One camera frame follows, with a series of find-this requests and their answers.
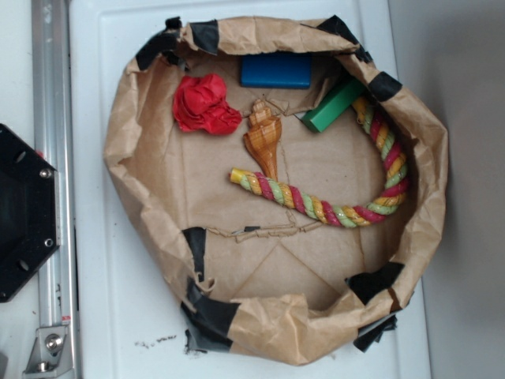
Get orange conch seashell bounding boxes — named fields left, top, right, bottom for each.
left=243, top=99, right=282, bottom=180

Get crumpled red paper ball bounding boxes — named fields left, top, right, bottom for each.
left=172, top=73, right=242, bottom=135

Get aluminium extrusion rail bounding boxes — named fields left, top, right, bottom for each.
left=30, top=0, right=83, bottom=379

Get blue rectangular block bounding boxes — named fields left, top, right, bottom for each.
left=240, top=53, right=312, bottom=89

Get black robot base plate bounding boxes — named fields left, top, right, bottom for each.
left=0, top=124, right=58, bottom=303

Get green rectangular block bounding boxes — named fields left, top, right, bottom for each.
left=301, top=77, right=365, bottom=133

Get multicolored twisted rope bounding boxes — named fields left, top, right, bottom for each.
left=230, top=96, right=410, bottom=229

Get white plastic tray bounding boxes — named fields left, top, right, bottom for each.
left=69, top=1, right=431, bottom=378

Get metal corner bracket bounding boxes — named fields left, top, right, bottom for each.
left=22, top=325, right=73, bottom=378

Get brown paper bag tray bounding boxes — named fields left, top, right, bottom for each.
left=103, top=17, right=448, bottom=366

